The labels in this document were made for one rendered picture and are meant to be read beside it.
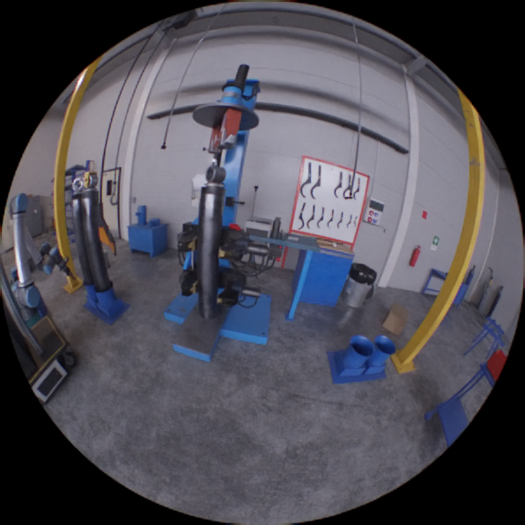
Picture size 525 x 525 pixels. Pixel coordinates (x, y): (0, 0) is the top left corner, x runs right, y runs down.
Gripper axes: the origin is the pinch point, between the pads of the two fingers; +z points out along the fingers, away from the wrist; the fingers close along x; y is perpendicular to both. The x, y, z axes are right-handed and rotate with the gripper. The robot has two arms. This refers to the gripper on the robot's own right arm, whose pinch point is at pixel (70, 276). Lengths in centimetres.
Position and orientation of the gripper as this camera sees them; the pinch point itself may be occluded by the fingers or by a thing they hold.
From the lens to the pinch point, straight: 191.2
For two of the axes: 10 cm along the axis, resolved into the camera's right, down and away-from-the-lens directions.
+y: -0.8, 7.2, -6.9
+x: 9.6, 2.3, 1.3
